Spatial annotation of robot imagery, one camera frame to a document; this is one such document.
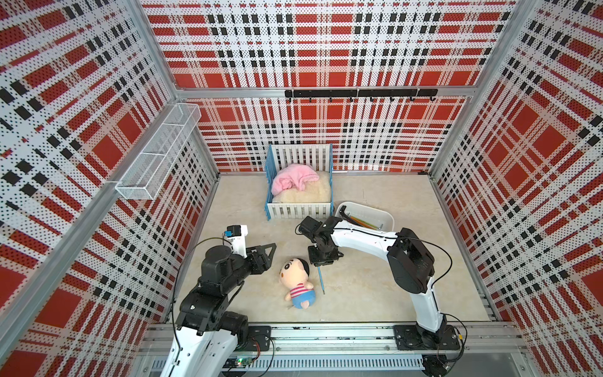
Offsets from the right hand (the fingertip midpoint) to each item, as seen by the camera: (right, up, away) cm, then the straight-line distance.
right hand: (321, 262), depth 87 cm
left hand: (-16, +9, -15) cm, 24 cm away
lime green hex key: (+19, +14, +15) cm, 28 cm away
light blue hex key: (0, -6, 0) cm, 6 cm away
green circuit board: (-24, -25, -18) cm, 39 cm away
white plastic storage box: (+22, +15, +15) cm, 31 cm away
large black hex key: (+12, +16, +15) cm, 25 cm away
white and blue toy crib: (0, +44, +22) cm, 49 cm away
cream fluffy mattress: (-1, +27, +15) cm, 31 cm away
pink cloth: (-11, +34, +12) cm, 38 cm away
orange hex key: (+18, +13, +15) cm, 27 cm away
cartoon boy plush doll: (-10, -2, -7) cm, 12 cm away
